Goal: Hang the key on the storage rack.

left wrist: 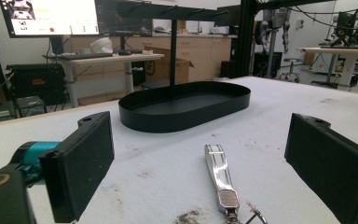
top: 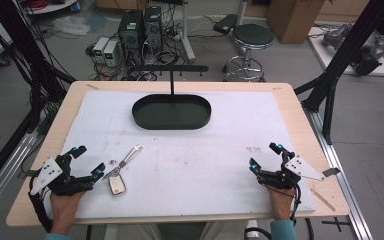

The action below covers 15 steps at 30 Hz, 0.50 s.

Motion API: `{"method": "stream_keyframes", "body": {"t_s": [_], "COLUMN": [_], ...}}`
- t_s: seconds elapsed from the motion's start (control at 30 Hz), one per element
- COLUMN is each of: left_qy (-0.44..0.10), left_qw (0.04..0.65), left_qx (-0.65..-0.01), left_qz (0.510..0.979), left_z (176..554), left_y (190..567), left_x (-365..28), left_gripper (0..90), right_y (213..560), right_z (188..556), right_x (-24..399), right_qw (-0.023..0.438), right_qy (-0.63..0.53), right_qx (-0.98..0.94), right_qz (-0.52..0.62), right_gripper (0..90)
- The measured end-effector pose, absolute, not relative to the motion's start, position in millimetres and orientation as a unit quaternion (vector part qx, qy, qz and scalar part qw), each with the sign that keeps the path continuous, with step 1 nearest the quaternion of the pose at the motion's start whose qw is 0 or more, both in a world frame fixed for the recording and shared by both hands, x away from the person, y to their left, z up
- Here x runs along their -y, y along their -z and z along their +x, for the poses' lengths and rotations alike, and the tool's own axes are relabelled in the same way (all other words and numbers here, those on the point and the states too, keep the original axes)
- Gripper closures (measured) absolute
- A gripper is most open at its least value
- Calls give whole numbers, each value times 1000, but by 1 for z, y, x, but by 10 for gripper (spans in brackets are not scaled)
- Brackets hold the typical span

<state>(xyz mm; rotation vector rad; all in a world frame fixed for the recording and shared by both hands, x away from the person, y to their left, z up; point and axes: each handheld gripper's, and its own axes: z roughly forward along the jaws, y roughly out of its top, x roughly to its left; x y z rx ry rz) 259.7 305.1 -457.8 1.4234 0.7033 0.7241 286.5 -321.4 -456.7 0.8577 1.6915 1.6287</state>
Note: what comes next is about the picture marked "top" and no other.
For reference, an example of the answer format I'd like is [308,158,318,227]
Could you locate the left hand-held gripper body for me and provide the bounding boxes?
[29,153,96,198]

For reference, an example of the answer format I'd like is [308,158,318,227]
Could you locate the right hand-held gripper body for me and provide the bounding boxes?
[257,154,326,190]

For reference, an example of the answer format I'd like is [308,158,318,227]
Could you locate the silver keychain with fob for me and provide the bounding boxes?
[103,144,144,198]

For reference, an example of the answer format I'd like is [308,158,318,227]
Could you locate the black key stand with tray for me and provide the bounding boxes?
[131,64,212,131]

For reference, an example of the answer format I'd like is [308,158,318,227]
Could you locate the person's left hand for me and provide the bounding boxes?
[49,191,88,234]

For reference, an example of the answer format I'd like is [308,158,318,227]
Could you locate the person's right hand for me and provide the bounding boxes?
[265,184,296,222]

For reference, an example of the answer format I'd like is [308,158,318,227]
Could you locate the small black flat clip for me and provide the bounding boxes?
[321,166,342,178]

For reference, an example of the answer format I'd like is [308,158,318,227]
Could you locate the thin metal strip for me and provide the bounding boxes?
[310,187,337,213]

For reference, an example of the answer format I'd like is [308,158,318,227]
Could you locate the white foam mat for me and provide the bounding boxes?
[43,89,318,220]

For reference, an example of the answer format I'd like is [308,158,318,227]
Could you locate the person's legs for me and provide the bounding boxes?
[112,221,248,240]

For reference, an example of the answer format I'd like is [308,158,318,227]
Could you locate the white floor board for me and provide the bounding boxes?
[307,26,384,78]

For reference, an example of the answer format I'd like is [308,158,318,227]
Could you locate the white power supply unit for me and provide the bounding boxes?
[92,36,110,65]
[102,40,120,68]

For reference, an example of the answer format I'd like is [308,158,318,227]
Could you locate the black round stool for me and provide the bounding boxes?
[222,23,276,83]

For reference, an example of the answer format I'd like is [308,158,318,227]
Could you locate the clear plastic bag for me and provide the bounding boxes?
[51,15,91,37]

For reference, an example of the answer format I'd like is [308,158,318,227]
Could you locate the brown cardboard box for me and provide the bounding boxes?
[265,0,327,45]

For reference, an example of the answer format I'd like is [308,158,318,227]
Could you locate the grey robot device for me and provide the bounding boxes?
[321,23,384,77]

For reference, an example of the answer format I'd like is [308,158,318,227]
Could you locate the black computer tower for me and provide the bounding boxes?
[117,9,145,65]
[142,5,164,55]

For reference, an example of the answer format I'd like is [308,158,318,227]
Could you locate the white metal stand leg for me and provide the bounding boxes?
[179,0,197,63]

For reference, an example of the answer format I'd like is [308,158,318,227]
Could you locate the white round table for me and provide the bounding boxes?
[24,0,80,15]

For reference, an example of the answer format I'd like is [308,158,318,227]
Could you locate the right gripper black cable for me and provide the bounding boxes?
[289,184,316,240]

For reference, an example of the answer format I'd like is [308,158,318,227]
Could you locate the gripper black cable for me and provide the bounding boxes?
[289,184,316,240]
[27,176,54,234]

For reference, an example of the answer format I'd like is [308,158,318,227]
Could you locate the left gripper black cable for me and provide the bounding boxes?
[27,176,54,234]

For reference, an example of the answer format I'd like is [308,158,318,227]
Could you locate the aluminium rail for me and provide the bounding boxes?
[0,130,40,225]
[301,105,375,240]

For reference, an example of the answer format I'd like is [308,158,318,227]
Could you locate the black frame strut with cables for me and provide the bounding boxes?
[0,0,78,198]

